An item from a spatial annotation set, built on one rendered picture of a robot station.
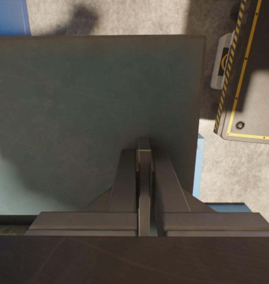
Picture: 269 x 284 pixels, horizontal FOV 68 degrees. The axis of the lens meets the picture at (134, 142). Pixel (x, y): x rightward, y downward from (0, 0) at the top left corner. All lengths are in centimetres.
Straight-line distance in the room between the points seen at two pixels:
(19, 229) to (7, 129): 8
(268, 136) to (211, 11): 70
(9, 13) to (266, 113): 124
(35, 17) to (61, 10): 15
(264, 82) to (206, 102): 37
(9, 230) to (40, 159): 6
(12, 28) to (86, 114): 107
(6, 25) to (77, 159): 104
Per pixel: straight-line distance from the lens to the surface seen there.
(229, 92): 98
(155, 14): 126
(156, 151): 15
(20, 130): 18
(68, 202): 19
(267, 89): 105
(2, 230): 21
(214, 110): 118
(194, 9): 129
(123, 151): 15
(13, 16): 124
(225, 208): 155
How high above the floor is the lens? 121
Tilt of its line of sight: 73 degrees down
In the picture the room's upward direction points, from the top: 177 degrees counter-clockwise
